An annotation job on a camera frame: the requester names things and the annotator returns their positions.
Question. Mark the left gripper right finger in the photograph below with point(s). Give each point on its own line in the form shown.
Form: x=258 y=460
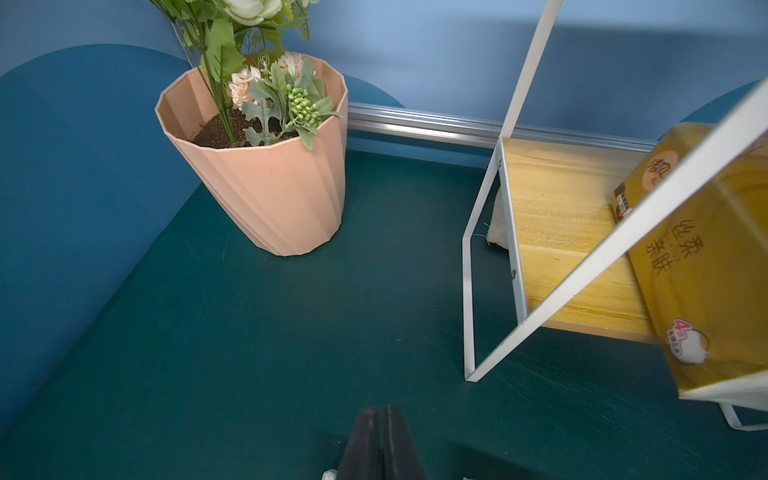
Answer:
x=400 y=458

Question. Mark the pink pot white flowers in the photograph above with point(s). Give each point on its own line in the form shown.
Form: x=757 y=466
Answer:
x=265 y=129

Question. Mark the white frame wooden shelf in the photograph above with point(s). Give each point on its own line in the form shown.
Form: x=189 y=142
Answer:
x=567 y=253

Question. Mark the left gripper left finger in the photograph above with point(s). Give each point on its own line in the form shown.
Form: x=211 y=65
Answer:
x=361 y=458

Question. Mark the gold tissue pack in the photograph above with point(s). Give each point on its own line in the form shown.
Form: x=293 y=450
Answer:
x=703 y=276

